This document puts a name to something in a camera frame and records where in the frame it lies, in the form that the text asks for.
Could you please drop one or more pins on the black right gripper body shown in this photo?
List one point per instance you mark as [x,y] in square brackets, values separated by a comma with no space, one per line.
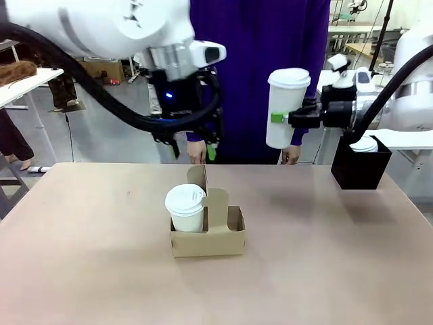
[338,113]

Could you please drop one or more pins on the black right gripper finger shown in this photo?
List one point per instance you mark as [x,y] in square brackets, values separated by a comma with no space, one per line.
[312,103]
[297,119]

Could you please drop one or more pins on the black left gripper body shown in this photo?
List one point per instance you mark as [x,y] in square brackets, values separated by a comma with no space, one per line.
[179,94]

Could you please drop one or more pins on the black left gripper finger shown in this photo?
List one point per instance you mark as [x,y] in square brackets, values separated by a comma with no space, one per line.
[174,145]
[213,142]

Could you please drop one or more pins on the white paper cup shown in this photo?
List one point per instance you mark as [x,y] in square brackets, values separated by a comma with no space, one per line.
[187,221]
[282,115]

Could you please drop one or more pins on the white plastic cup lid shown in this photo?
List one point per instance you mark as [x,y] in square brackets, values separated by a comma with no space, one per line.
[186,199]
[289,78]

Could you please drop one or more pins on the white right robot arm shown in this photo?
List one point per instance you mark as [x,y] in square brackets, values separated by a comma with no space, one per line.
[412,84]

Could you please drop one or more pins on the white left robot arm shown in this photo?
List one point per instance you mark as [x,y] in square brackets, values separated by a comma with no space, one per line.
[101,27]

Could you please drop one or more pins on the brown cardboard cup carrier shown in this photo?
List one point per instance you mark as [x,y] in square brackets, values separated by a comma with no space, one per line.
[209,230]

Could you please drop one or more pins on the person's right hand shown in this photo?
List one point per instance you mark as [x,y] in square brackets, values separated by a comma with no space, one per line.
[197,152]

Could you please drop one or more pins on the person's left hand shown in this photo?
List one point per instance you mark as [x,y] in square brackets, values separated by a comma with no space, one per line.
[291,155]

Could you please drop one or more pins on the stack of white lids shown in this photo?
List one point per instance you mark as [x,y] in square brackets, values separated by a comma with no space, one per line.
[364,145]

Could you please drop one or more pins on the black square box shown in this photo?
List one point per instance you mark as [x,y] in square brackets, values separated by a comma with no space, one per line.
[360,169]

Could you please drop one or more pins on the person's purple jacket torso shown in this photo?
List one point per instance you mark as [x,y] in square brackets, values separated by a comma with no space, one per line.
[257,67]

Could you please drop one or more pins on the glass jars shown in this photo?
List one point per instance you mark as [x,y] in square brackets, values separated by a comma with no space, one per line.
[386,67]

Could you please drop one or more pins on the brown cardboard box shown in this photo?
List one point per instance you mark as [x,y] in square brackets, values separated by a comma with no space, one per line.
[105,71]

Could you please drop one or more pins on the black tripod stand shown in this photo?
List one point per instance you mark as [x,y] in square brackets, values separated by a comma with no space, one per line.
[384,30]

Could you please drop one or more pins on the person in camouflage trousers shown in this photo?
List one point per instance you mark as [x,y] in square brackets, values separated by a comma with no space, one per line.
[62,91]

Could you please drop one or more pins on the white paper roll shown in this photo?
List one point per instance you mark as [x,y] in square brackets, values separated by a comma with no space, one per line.
[39,169]

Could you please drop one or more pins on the white side table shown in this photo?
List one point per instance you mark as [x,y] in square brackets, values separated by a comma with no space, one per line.
[27,84]

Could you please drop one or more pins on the person in dark trousers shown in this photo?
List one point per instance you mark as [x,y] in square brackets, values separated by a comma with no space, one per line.
[13,139]

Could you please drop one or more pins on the brown furry object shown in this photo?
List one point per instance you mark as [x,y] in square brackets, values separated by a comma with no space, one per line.
[17,71]

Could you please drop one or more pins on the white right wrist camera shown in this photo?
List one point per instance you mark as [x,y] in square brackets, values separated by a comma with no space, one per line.
[352,74]

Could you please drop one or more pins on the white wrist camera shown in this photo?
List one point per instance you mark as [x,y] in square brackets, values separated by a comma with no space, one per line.
[208,53]
[352,74]

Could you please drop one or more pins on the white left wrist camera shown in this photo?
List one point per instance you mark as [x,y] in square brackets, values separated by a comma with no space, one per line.
[208,53]

